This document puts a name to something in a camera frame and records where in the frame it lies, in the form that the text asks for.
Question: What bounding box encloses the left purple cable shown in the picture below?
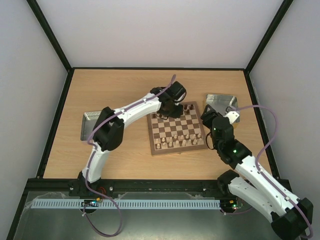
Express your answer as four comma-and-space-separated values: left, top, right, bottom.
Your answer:
82, 74, 177, 237

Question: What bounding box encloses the purple cable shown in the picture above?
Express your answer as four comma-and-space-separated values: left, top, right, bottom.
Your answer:
229, 104, 315, 238
82, 74, 177, 237

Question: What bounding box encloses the right metal tin tray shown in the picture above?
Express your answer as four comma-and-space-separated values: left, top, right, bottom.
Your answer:
203, 93, 238, 116

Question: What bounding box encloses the light blue cable duct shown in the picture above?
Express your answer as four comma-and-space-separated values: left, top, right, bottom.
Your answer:
31, 199, 221, 210

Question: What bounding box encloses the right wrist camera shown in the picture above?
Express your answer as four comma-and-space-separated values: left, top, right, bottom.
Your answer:
224, 105, 240, 124

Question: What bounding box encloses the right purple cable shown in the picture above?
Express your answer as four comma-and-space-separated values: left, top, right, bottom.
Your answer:
229, 104, 315, 238

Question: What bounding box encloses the wooden chess board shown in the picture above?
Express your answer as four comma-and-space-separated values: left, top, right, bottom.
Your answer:
147, 101, 207, 156

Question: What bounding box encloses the black frame base rail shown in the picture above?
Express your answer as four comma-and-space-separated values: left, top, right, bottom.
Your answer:
24, 178, 235, 199

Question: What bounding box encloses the left metal tin tray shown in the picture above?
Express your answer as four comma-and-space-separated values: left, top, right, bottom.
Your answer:
80, 111, 101, 141

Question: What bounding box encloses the metal tin tray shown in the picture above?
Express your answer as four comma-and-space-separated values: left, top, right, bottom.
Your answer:
80, 111, 101, 141
203, 93, 238, 116

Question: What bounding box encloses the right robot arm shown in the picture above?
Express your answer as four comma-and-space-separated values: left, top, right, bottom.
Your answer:
200, 104, 314, 240

